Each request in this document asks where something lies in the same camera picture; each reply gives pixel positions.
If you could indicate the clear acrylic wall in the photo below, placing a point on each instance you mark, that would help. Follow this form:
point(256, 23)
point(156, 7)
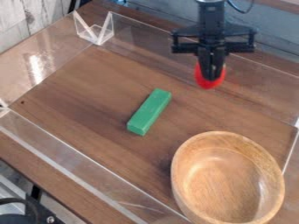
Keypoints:
point(99, 196)
point(260, 81)

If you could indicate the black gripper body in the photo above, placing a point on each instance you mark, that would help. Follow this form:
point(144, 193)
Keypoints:
point(235, 37)

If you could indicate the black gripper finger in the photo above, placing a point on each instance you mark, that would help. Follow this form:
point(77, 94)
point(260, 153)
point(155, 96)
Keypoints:
point(204, 60)
point(218, 61)

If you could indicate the green rectangular block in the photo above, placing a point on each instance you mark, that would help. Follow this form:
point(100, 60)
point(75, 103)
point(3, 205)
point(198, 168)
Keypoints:
point(146, 115)

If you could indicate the black clamp with bolt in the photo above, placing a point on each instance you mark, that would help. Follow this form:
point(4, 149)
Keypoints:
point(39, 213)

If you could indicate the clear acrylic front wall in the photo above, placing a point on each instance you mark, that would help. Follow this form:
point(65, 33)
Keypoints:
point(99, 196)

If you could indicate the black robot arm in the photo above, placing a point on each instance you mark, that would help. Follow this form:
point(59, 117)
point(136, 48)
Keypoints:
point(212, 16)

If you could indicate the clear acrylic back wall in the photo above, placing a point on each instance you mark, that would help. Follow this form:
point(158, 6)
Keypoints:
point(260, 81)

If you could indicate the clear acrylic corner bracket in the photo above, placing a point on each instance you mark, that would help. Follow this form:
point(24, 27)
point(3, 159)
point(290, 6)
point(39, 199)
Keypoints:
point(96, 34)

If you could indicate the oval wooden bowl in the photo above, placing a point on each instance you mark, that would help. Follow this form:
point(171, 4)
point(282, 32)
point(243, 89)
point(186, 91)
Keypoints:
point(227, 181)

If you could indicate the red plush toy green stem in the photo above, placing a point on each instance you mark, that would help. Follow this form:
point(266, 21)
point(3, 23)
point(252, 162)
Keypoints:
point(208, 84)

